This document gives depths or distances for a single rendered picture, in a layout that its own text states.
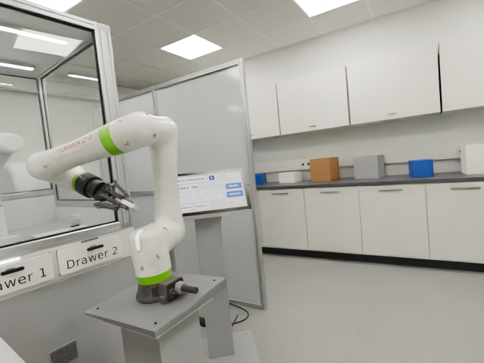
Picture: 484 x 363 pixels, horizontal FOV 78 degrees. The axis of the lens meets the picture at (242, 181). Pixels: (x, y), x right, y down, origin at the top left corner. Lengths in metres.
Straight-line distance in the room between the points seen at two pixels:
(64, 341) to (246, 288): 1.51
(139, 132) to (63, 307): 0.90
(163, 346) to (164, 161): 0.64
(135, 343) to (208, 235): 0.83
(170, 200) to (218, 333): 1.10
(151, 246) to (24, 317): 0.67
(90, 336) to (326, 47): 3.98
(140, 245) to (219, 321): 1.08
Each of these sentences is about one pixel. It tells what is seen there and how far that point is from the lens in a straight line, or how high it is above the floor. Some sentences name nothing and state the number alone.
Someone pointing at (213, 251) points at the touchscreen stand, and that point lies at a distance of 1.87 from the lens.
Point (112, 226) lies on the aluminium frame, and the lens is 1.64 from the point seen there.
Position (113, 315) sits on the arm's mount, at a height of 0.77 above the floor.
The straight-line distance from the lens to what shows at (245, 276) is 2.68.
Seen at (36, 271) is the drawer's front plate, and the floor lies 0.87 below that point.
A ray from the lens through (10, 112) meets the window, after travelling 1.54.
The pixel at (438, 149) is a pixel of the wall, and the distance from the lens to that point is 4.02.
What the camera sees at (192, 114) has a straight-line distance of 2.77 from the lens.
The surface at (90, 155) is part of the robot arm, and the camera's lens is 1.17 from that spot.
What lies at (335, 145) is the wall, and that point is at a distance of 4.20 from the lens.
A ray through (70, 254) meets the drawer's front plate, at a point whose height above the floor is 0.90.
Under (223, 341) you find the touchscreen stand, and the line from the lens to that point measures 2.10.
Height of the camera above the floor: 1.23
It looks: 4 degrees down
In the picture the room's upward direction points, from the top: 6 degrees counter-clockwise
